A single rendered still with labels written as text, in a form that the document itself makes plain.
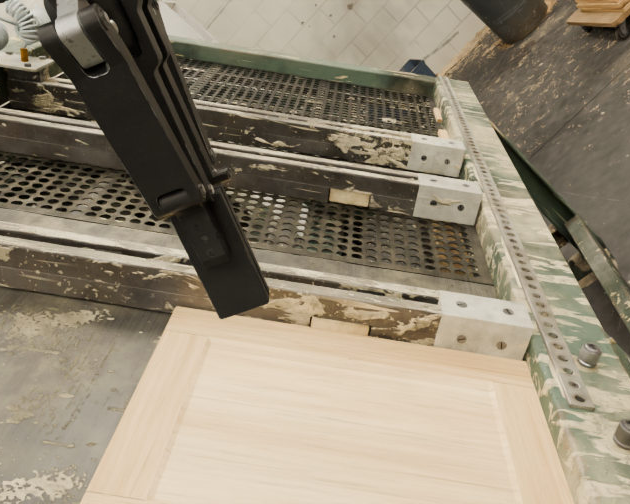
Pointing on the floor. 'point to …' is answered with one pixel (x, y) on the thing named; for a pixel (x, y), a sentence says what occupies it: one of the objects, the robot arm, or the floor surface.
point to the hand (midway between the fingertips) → (220, 253)
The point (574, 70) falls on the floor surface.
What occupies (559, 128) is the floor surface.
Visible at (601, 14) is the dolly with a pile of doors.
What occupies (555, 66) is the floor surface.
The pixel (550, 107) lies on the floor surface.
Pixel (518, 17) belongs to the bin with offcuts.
